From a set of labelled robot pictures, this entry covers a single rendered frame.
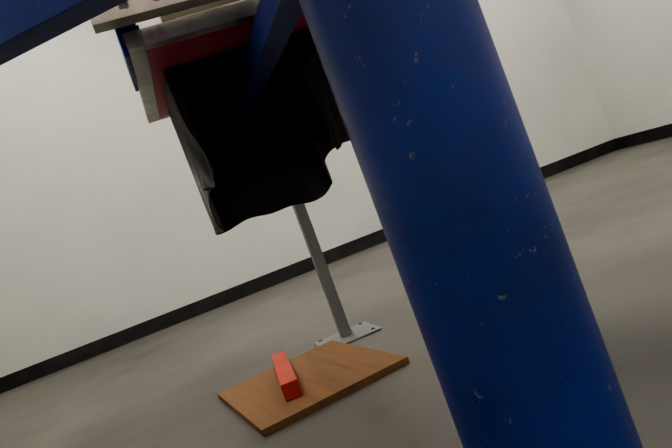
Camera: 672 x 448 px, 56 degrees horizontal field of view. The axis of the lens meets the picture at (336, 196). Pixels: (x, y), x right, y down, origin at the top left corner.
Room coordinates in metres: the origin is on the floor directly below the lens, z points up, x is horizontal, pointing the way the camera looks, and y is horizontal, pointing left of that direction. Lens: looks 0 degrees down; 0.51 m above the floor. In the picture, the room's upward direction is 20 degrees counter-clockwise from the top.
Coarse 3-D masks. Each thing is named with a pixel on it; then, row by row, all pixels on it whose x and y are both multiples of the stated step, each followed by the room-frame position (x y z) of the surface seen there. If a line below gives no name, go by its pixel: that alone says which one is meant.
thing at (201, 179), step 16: (176, 96) 1.57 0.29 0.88; (176, 112) 1.67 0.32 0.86; (176, 128) 1.92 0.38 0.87; (192, 128) 1.57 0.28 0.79; (192, 144) 1.62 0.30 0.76; (192, 160) 1.87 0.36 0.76; (208, 160) 1.58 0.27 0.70; (208, 176) 1.62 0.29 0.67; (208, 192) 1.85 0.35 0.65; (208, 208) 2.00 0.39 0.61
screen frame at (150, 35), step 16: (256, 0) 1.41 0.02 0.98; (192, 16) 1.37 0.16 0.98; (208, 16) 1.38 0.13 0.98; (224, 16) 1.39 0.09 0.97; (240, 16) 1.40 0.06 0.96; (128, 32) 1.34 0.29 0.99; (144, 32) 1.35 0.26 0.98; (160, 32) 1.35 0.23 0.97; (176, 32) 1.36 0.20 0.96; (192, 32) 1.37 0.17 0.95; (208, 32) 1.41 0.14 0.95; (128, 48) 1.34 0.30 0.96; (144, 48) 1.36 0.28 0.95; (144, 64) 1.47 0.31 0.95; (144, 80) 1.59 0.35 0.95; (144, 96) 1.74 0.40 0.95
